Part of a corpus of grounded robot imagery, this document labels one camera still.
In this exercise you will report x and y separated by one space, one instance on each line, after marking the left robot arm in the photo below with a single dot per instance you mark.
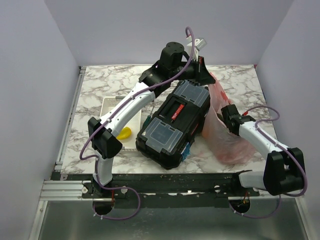
153 81

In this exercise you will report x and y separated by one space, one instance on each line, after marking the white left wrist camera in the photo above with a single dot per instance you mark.
199 43

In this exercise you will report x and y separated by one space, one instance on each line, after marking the blue foil wrapper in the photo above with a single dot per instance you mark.
186 151

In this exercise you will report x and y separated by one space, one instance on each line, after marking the white perforated plastic basket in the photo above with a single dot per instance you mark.
128 116

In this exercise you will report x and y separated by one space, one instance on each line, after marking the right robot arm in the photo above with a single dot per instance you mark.
284 172

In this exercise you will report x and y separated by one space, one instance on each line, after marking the pink plastic bag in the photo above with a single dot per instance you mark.
228 148

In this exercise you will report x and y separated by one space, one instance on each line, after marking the black mounting base plate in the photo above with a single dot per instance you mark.
165 190

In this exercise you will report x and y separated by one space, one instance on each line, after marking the green handled screwdriver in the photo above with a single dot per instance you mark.
148 118

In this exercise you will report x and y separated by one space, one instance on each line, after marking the aluminium frame rail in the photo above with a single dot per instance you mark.
58 187

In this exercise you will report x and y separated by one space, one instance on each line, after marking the yellow fake fruit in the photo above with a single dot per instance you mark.
125 133

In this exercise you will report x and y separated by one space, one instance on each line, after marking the black plastic toolbox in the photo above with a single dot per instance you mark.
177 121

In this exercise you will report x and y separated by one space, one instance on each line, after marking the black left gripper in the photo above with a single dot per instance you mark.
201 75

